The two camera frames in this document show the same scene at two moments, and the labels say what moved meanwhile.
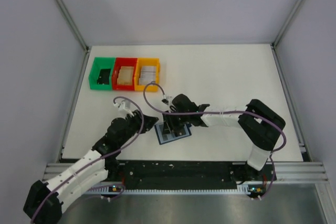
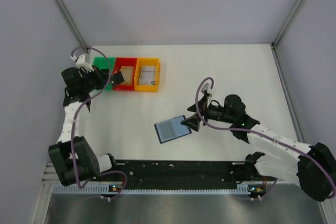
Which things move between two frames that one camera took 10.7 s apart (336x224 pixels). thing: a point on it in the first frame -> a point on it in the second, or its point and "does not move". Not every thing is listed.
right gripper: [172, 120] -> [201, 112]
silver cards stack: [148, 74] does not move
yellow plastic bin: [142, 62] does not move
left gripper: [142, 119] -> [105, 76]
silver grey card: [178, 132] -> [118, 77]
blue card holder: [166, 138] does not move
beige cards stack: [125, 76] does not move
